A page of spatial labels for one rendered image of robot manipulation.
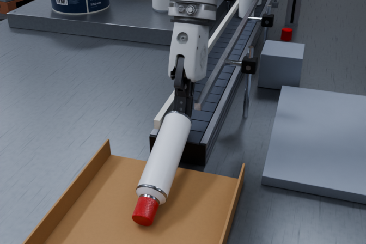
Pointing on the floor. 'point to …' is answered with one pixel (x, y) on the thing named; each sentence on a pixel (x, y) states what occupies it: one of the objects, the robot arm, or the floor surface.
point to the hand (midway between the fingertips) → (182, 107)
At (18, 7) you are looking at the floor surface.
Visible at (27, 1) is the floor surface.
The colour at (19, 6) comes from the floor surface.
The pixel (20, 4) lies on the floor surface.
